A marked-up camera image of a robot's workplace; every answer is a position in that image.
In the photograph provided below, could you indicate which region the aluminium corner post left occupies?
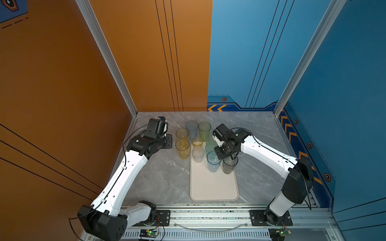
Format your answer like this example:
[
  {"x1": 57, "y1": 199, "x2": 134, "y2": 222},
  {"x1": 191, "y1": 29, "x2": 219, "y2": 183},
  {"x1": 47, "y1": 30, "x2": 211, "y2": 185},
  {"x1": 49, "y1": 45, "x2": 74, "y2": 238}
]
[{"x1": 75, "y1": 0, "x2": 139, "y2": 117}]

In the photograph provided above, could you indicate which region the tall green glass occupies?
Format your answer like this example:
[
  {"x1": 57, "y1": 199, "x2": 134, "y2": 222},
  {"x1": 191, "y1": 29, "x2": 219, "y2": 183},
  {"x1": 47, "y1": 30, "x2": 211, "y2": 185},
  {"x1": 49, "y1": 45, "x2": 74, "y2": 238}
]
[{"x1": 198, "y1": 121, "x2": 212, "y2": 142}]

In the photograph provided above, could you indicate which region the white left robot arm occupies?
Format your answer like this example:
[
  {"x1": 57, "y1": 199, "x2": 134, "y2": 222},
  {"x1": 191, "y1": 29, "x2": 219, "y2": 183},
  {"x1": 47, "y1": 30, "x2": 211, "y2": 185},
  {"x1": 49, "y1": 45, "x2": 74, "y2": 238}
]
[{"x1": 76, "y1": 116, "x2": 172, "y2": 241}]

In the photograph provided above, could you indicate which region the tall yellow glass front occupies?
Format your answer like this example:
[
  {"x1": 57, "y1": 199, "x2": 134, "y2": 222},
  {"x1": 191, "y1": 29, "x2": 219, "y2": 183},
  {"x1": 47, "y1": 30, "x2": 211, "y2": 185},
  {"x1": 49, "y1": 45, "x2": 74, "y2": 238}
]
[{"x1": 176, "y1": 139, "x2": 191, "y2": 160}]

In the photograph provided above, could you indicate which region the left circuit board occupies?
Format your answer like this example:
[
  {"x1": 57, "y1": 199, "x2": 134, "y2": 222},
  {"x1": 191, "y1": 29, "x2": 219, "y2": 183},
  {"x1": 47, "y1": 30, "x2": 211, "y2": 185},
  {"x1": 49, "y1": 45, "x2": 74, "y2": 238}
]
[{"x1": 139, "y1": 230, "x2": 160, "y2": 241}]

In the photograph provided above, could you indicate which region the tall blue glass rear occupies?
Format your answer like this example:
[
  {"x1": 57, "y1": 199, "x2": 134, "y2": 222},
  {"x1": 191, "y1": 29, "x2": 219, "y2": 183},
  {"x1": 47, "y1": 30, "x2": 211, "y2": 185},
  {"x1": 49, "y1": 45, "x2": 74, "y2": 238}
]
[{"x1": 186, "y1": 120, "x2": 198, "y2": 142}]

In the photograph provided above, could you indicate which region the tall blue glass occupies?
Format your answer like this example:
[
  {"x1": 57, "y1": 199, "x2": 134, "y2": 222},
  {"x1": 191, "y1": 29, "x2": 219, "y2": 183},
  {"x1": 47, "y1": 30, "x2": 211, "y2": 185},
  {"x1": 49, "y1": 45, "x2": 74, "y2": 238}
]
[
  {"x1": 186, "y1": 120, "x2": 198, "y2": 142},
  {"x1": 207, "y1": 151, "x2": 221, "y2": 173}
]

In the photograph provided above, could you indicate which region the tall blue glass front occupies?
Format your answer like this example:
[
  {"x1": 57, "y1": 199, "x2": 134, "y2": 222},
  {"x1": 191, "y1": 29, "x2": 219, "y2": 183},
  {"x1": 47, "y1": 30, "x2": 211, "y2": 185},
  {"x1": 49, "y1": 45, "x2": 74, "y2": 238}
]
[{"x1": 207, "y1": 151, "x2": 221, "y2": 173}]

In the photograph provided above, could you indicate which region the aluminium corner post right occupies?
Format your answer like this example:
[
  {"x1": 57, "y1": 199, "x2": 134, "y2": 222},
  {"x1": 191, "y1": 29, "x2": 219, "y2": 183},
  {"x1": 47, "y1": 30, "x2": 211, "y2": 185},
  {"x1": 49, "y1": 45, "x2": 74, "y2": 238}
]
[{"x1": 273, "y1": 0, "x2": 346, "y2": 117}]

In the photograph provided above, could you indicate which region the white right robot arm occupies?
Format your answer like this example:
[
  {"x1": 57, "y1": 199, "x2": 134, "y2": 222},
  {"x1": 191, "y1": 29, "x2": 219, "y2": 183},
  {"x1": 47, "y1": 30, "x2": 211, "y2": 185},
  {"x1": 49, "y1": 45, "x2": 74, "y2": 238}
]
[{"x1": 212, "y1": 124, "x2": 314, "y2": 226}]

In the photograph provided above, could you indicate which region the small yellow glass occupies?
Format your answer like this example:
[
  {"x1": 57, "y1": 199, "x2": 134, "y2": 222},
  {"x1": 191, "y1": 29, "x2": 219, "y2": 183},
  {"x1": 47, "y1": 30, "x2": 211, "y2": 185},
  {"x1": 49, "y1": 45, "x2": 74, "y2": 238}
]
[{"x1": 192, "y1": 136, "x2": 204, "y2": 147}]

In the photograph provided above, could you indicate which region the tall dark grey glass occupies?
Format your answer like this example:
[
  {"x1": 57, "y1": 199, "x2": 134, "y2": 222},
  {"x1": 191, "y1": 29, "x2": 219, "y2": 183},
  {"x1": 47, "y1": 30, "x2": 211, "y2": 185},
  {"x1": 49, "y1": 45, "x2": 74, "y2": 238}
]
[{"x1": 222, "y1": 155, "x2": 238, "y2": 174}]

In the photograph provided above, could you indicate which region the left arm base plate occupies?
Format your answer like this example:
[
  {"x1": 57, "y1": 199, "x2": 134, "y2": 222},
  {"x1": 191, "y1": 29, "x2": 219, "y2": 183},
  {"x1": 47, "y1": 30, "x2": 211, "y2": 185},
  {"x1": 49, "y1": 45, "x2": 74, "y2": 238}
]
[{"x1": 134, "y1": 209, "x2": 171, "y2": 227}]

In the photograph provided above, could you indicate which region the tall yellow glass rear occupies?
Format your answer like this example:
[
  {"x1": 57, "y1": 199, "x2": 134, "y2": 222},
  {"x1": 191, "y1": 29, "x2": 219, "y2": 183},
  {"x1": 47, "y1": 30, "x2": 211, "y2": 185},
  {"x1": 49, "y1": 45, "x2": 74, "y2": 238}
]
[{"x1": 176, "y1": 128, "x2": 190, "y2": 139}]

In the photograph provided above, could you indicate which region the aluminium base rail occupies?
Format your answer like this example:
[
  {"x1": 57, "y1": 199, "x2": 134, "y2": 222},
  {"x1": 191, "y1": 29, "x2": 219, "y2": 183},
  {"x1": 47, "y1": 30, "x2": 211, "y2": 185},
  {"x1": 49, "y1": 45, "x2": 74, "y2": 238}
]
[{"x1": 79, "y1": 204, "x2": 344, "y2": 241}]

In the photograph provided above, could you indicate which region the teal glass front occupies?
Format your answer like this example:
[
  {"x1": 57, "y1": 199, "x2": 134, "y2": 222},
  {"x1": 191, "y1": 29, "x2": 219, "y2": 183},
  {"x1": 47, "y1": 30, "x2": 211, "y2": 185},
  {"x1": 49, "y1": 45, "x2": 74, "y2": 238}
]
[{"x1": 205, "y1": 141, "x2": 218, "y2": 153}]

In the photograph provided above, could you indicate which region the cream plastic tray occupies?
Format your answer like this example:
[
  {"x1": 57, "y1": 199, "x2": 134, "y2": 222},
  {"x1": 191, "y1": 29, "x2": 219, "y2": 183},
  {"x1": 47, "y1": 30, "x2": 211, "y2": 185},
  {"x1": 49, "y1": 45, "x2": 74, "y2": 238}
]
[{"x1": 190, "y1": 143, "x2": 239, "y2": 202}]

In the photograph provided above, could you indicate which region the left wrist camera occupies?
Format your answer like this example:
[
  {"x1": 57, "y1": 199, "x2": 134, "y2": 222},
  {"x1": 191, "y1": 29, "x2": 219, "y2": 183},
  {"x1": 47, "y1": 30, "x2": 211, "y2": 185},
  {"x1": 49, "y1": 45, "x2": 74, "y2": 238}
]
[{"x1": 157, "y1": 116, "x2": 167, "y2": 124}]

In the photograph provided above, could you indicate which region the circuit board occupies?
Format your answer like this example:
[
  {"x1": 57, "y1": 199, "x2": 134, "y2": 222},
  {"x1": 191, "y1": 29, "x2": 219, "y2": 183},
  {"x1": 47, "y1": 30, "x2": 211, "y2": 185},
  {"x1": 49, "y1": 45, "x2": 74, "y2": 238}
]
[
  {"x1": 139, "y1": 230, "x2": 160, "y2": 241},
  {"x1": 268, "y1": 229, "x2": 292, "y2": 241}
]

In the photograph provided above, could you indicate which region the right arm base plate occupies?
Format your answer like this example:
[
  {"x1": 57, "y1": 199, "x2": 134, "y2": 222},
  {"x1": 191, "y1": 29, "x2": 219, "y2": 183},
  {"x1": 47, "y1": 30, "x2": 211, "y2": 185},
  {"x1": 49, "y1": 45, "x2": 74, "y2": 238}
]
[{"x1": 249, "y1": 209, "x2": 293, "y2": 227}]

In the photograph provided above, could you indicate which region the aluminium corner post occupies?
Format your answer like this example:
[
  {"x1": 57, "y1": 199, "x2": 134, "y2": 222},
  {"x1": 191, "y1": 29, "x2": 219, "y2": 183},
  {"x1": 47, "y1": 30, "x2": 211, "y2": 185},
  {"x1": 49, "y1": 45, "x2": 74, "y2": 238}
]
[
  {"x1": 75, "y1": 0, "x2": 139, "y2": 117},
  {"x1": 273, "y1": 0, "x2": 346, "y2": 117}
]

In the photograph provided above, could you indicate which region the tall yellow glass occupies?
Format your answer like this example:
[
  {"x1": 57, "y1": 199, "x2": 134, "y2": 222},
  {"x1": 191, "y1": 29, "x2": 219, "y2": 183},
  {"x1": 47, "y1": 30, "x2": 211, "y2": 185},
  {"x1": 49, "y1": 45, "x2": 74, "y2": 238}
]
[
  {"x1": 176, "y1": 139, "x2": 191, "y2": 160},
  {"x1": 176, "y1": 128, "x2": 190, "y2": 139}
]

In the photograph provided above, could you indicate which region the right circuit board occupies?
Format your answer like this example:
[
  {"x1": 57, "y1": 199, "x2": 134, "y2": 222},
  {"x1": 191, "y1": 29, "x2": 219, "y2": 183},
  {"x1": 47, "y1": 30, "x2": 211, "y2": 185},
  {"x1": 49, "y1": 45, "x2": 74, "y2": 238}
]
[{"x1": 268, "y1": 229, "x2": 292, "y2": 241}]

